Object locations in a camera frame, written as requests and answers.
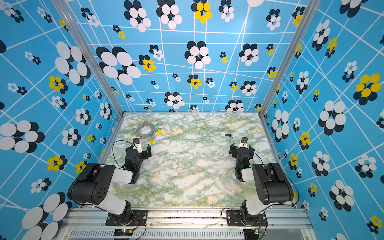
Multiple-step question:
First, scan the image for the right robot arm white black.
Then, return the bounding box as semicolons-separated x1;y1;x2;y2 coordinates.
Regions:
229;143;294;226

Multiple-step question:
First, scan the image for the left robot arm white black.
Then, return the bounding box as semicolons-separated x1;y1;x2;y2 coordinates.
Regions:
67;145;152;226

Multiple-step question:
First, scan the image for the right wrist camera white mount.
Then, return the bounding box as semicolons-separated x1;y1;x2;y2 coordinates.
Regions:
239;137;249;148

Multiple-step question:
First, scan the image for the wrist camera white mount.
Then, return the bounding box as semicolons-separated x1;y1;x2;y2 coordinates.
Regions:
133;137;143;154
239;137;249;148

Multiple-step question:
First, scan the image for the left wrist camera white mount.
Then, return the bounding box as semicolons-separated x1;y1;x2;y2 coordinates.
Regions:
133;137;143;154

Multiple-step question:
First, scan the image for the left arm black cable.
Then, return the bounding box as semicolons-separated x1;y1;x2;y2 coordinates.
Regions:
112;139;135;169

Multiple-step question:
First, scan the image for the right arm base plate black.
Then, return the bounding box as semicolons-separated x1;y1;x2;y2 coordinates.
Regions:
225;210;268;228

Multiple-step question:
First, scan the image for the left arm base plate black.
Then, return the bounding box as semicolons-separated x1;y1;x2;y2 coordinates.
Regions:
105;210;149;227

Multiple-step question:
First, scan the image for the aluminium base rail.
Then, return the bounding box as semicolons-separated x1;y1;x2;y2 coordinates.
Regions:
57;207;317;240

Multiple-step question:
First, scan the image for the right corner aluminium post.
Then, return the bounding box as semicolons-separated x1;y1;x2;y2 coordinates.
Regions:
260;0;321;117

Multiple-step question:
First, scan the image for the corner aluminium post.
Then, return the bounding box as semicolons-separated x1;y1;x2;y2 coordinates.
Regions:
52;1;124;118
260;0;321;117

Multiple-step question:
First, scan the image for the left corner aluminium post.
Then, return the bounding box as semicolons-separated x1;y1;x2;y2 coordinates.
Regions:
52;1;124;118

